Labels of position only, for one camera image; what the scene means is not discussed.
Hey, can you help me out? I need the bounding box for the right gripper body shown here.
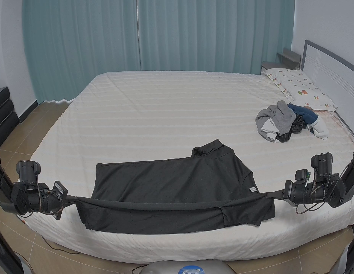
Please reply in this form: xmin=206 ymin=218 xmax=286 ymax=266
xmin=283 ymin=180 xmax=299 ymax=208

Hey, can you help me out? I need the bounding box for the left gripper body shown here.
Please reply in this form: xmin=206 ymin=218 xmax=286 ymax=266
xmin=45 ymin=180 xmax=67 ymax=221

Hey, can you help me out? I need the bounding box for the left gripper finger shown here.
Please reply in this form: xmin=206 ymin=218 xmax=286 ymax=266
xmin=63 ymin=193 xmax=78 ymax=209

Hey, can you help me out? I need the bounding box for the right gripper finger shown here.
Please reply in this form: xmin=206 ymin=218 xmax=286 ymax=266
xmin=265 ymin=190 xmax=285 ymax=200

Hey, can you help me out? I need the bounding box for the black T-shirt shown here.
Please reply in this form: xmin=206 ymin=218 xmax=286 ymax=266
xmin=73 ymin=138 xmax=276 ymax=235

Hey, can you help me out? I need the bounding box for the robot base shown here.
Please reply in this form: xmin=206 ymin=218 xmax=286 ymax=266
xmin=137 ymin=261 xmax=237 ymax=274

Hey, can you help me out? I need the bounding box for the pile of clothes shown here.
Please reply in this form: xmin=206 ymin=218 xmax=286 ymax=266
xmin=255 ymin=100 xmax=329 ymax=143

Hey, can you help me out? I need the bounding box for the bed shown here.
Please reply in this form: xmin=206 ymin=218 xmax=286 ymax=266
xmin=21 ymin=39 xmax=354 ymax=263

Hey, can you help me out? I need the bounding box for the black chest of drawers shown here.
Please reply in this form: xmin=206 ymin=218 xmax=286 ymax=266
xmin=0 ymin=86 xmax=19 ymax=151

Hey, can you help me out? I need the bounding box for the white printed pillow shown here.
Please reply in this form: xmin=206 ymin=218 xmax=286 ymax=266
xmin=261 ymin=67 xmax=338 ymax=112

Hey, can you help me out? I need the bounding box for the grey bedside table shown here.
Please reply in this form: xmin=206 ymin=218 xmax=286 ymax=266
xmin=261 ymin=47 xmax=301 ymax=73

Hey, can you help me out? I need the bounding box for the blue-green curtain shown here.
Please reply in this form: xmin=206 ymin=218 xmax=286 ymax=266
xmin=136 ymin=0 xmax=295 ymax=74
xmin=22 ymin=0 xmax=142 ymax=103

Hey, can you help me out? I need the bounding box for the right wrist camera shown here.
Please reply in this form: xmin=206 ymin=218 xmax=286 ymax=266
xmin=295 ymin=169 xmax=311 ymax=185

